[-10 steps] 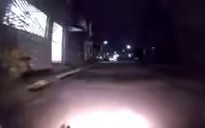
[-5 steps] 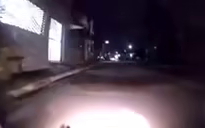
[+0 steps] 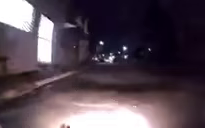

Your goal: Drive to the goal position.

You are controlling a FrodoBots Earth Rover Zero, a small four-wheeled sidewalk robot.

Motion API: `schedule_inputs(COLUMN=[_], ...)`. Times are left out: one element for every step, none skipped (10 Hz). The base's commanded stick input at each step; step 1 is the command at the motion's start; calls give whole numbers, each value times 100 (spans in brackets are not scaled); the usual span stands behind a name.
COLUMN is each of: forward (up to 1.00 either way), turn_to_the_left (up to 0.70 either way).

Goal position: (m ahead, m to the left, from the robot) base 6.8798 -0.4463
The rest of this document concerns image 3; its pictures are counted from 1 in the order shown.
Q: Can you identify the dark asphalt road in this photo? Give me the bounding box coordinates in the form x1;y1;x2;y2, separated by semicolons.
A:
0;64;205;128

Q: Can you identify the grey building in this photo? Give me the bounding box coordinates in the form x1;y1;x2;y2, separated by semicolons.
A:
52;18;93;66

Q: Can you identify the grey concrete pavement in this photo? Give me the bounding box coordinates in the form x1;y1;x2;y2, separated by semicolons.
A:
0;68;83;106

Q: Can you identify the grey wall with lit openings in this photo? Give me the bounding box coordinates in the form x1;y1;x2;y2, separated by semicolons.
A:
0;0;56;78

